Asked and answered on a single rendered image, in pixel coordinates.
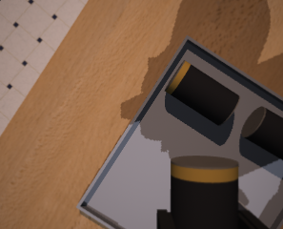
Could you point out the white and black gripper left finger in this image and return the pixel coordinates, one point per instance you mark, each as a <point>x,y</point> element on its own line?
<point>164,220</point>

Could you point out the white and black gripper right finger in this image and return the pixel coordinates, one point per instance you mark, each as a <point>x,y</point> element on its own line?
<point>247,220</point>

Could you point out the black and orange battery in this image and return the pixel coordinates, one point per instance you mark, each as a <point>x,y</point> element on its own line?
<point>241,206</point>
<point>265,129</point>
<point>202,93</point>
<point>204,192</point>

